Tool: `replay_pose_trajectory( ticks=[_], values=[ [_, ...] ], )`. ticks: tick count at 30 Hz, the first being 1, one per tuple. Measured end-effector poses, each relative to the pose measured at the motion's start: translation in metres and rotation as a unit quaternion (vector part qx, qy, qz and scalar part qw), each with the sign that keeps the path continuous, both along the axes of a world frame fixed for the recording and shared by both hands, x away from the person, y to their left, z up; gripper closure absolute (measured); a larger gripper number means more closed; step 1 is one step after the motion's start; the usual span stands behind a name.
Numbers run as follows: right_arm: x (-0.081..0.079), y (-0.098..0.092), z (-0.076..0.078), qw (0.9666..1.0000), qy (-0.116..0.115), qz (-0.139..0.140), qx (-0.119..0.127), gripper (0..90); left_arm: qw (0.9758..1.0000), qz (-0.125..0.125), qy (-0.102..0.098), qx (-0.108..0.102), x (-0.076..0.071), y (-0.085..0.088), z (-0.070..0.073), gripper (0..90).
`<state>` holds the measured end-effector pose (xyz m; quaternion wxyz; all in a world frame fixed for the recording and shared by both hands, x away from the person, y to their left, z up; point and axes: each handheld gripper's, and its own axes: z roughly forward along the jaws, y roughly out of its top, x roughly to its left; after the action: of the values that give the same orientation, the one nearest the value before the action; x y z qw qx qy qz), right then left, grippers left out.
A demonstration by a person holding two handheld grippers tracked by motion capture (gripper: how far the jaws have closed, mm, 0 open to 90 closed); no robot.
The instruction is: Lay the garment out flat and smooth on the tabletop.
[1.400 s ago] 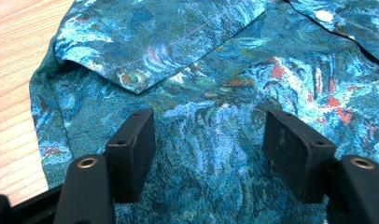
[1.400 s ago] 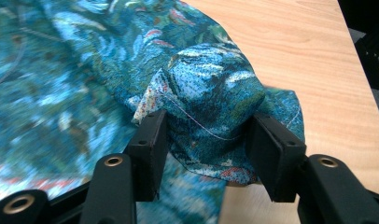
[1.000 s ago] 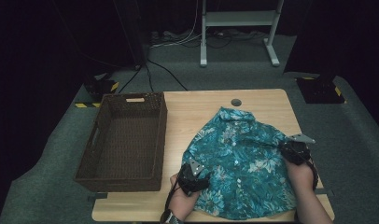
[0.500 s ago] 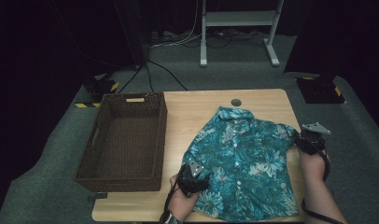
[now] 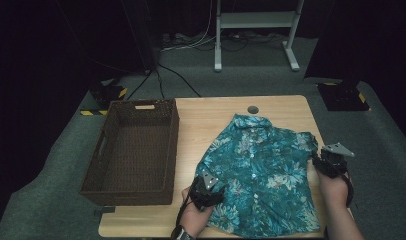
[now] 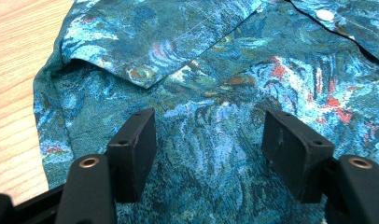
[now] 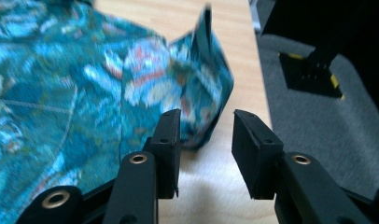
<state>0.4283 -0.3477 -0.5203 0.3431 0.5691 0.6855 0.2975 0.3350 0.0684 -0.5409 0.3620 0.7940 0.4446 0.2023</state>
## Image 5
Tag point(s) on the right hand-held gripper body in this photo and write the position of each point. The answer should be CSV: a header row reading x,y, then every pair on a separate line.
x,y
334,161

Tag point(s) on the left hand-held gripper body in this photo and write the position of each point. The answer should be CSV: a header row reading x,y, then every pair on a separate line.
x,y
201,195

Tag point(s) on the teal floral shirt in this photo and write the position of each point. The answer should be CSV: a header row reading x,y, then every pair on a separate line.
x,y
264,173

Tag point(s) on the brown wicker basket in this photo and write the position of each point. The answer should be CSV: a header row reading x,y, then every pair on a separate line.
x,y
137,115

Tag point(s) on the person's left hand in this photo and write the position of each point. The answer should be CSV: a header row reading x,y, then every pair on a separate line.
x,y
194,218

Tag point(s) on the person's right hand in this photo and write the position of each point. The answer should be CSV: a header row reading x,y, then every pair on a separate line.
x,y
334,191

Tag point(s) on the wristwatch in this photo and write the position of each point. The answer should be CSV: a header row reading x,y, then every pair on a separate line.
x,y
181,233

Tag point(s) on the black floor plate yellow tape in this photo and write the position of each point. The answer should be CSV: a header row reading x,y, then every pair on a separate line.
x,y
342,98

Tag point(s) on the yellow black hazard tape strip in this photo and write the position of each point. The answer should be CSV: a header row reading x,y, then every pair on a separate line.
x,y
91,112

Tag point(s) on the black stand base yellow tape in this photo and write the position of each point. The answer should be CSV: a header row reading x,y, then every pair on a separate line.
x,y
106,93

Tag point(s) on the dark stand pole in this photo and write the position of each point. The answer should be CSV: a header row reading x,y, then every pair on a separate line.
x,y
142,33

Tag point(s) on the white metal table frame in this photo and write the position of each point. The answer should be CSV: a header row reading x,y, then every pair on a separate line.
x,y
256,20

